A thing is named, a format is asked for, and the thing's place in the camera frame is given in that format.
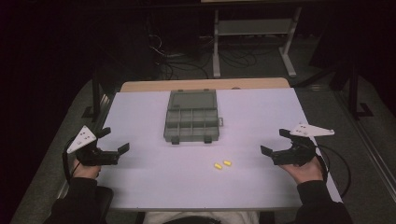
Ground black metal stand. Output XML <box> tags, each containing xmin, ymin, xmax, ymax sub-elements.
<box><xmin>293</xmin><ymin>54</ymin><xmax>375</xmax><ymax>121</ymax></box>
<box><xmin>81</xmin><ymin>69</ymin><xmax>109</xmax><ymax>123</ymax></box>

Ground grey plastic organizer box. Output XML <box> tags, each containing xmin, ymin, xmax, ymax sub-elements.
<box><xmin>163</xmin><ymin>89</ymin><xmax>225</xmax><ymax>146</ymax></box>

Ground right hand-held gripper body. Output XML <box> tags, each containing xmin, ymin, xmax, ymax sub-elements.
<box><xmin>272</xmin><ymin>122</ymin><xmax>335</xmax><ymax>166</ymax></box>

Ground tan wooden board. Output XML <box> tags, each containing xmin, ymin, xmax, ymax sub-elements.
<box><xmin>120</xmin><ymin>77</ymin><xmax>291</xmax><ymax>93</ymax></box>

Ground person's right hand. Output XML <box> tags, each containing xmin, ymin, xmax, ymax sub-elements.
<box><xmin>279</xmin><ymin>156</ymin><xmax>325</xmax><ymax>185</ymax></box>

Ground aluminium floor rail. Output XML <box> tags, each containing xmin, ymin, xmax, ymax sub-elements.
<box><xmin>334</xmin><ymin>90</ymin><xmax>396</xmax><ymax>204</ymax></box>

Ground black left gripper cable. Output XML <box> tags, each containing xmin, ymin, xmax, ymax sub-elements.
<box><xmin>62</xmin><ymin>136</ymin><xmax>80</xmax><ymax>185</ymax></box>

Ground person's left hand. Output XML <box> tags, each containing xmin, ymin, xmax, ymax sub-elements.
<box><xmin>72</xmin><ymin>159</ymin><xmax>102</xmax><ymax>180</ymax></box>

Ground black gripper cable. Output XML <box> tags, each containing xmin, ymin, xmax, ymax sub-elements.
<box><xmin>314</xmin><ymin>144</ymin><xmax>352</xmax><ymax>199</ymax></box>
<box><xmin>62</xmin><ymin>136</ymin><xmax>80</xmax><ymax>185</ymax></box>

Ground white metal table frame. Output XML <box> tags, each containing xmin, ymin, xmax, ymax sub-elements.
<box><xmin>212</xmin><ymin>7</ymin><xmax>303</xmax><ymax>78</ymax></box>

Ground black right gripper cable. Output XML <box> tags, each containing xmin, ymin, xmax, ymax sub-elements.
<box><xmin>314</xmin><ymin>144</ymin><xmax>352</xmax><ymax>199</ymax></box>

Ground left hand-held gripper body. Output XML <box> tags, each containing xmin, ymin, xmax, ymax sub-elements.
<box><xmin>66</xmin><ymin>125</ymin><xmax>120</xmax><ymax>167</ymax></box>

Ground black floor cables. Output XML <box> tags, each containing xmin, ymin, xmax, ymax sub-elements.
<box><xmin>146</xmin><ymin>31</ymin><xmax>281</xmax><ymax>81</ymax></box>

